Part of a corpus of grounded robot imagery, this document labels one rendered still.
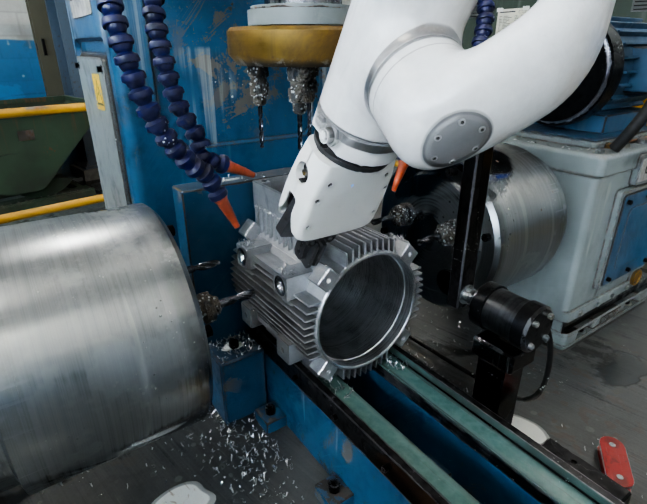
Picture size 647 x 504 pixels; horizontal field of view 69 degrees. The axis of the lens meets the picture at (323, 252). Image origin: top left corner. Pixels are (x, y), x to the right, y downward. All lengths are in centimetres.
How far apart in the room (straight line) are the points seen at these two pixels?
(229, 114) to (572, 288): 65
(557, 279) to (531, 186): 22
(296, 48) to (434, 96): 25
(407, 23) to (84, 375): 36
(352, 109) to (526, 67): 13
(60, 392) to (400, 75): 34
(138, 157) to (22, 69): 503
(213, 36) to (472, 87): 52
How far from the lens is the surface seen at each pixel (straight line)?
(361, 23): 37
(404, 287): 64
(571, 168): 87
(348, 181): 43
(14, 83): 572
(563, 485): 57
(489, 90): 31
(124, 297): 43
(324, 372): 58
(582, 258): 91
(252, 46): 54
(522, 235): 74
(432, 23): 35
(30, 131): 465
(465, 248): 61
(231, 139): 78
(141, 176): 74
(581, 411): 86
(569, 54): 34
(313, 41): 52
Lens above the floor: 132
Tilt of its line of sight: 24 degrees down
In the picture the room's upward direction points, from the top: straight up
